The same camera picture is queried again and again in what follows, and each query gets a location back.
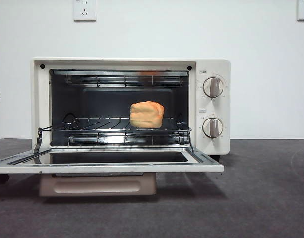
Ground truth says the glass-windowed oven door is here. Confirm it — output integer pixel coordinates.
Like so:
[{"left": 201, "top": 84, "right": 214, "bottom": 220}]
[{"left": 0, "top": 146, "right": 225, "bottom": 198}]

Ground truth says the golden bread loaf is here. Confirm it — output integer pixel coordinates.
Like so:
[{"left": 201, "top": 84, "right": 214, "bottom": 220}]
[{"left": 129, "top": 100, "right": 165, "bottom": 129}]

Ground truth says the cream oven knob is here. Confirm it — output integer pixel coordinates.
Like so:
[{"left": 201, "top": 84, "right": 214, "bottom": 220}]
[
  {"left": 202, "top": 117, "right": 224, "bottom": 139},
  {"left": 203, "top": 76, "right": 224, "bottom": 98}
]

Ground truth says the cream Toshiba toaster oven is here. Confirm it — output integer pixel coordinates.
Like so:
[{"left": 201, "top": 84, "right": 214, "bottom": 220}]
[{"left": 30, "top": 57, "right": 231, "bottom": 162}]

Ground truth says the metal wire oven rack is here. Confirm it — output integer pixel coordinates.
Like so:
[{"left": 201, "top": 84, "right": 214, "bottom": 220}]
[{"left": 37, "top": 116, "right": 193, "bottom": 132}]

